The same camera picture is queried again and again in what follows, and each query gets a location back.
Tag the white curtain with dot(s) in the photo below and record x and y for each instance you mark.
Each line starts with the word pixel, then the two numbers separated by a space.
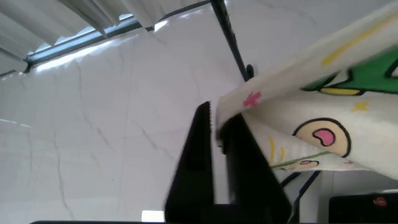
pixel 31 21
pixel 149 9

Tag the black clothes rack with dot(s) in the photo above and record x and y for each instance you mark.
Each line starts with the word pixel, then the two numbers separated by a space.
pixel 228 31

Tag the cream printed garment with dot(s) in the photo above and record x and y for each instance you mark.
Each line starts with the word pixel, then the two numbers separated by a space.
pixel 326 102

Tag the window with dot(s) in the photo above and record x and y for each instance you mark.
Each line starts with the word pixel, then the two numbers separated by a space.
pixel 87 39

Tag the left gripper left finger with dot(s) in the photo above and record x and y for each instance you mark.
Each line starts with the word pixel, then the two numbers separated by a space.
pixel 192 180

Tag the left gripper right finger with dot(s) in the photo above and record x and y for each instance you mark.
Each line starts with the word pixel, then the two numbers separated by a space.
pixel 252 186

